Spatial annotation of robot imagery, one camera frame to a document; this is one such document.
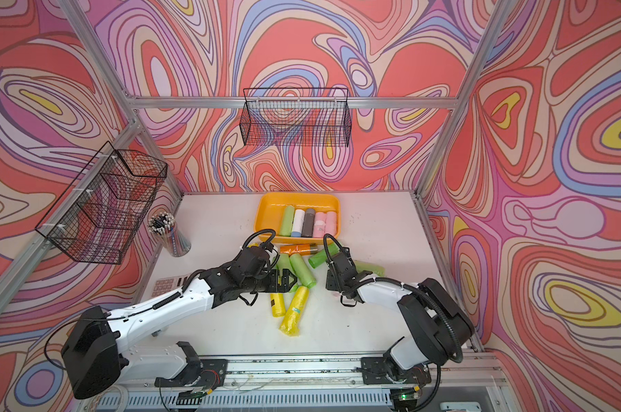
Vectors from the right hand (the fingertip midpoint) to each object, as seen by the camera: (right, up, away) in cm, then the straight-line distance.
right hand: (336, 285), depth 92 cm
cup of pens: (-60, +22, -6) cm, 64 cm away
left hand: (-16, +5, -13) cm, 21 cm away
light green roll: (-13, +6, -1) cm, 14 cm away
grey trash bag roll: (-11, +22, +13) cm, 28 cm away
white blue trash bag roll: (-15, +22, +12) cm, 29 cm away
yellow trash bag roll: (-15, -6, -11) cm, 20 cm away
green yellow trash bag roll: (-20, -6, -8) cm, 22 cm away
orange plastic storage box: (-28, +30, +22) cm, 46 cm away
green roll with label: (-6, +10, +3) cm, 12 cm away
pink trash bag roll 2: (-1, +22, +12) cm, 25 cm away
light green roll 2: (-20, +23, +13) cm, 33 cm away
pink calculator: (-62, +1, -2) cm, 62 cm away
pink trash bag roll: (-6, +20, +9) cm, 23 cm away
